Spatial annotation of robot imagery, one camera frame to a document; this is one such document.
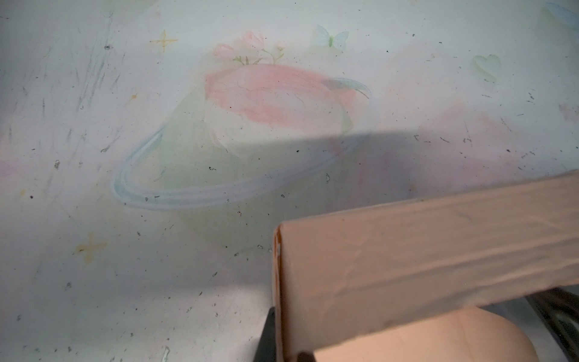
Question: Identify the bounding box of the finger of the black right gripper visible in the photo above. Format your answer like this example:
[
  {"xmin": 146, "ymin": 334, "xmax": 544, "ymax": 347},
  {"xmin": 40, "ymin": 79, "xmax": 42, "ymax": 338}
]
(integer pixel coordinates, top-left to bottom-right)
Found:
[{"xmin": 526, "ymin": 287, "xmax": 578, "ymax": 362}]

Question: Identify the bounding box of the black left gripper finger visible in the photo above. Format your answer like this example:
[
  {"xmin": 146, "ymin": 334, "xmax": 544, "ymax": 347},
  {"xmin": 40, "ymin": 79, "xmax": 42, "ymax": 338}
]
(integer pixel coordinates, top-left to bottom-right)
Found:
[{"xmin": 253, "ymin": 307, "xmax": 277, "ymax": 362}]

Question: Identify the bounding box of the pink paper box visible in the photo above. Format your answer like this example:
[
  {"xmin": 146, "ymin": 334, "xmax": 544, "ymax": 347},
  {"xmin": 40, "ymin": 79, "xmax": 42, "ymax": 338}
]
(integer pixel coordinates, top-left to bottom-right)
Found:
[{"xmin": 272, "ymin": 172, "xmax": 578, "ymax": 361}]

